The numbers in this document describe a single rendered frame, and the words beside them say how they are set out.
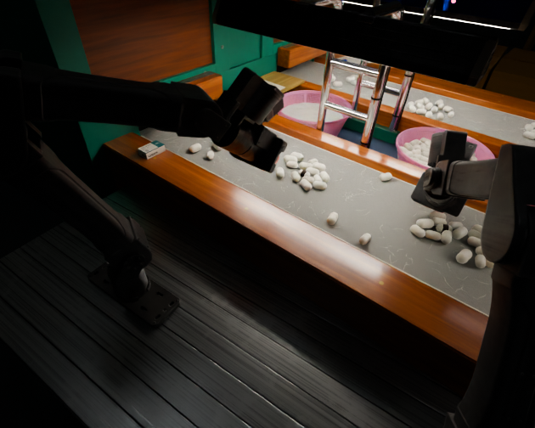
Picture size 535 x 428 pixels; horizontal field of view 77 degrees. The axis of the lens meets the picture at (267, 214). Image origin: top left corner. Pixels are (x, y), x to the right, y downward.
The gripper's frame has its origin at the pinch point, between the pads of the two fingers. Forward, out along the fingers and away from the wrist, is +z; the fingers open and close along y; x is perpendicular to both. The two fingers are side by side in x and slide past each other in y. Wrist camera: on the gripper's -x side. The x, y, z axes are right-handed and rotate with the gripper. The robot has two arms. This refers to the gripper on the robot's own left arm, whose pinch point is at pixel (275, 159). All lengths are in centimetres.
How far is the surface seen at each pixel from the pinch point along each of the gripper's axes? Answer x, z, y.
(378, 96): -26.5, 23.7, -6.6
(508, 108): -55, 81, -34
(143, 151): 12.0, -3.0, 34.4
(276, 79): -31, 49, 42
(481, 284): 5.2, 12.4, -44.9
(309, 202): 5.6, 11.8, -6.8
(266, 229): 14.0, -2.2, -6.2
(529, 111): -55, 81, -40
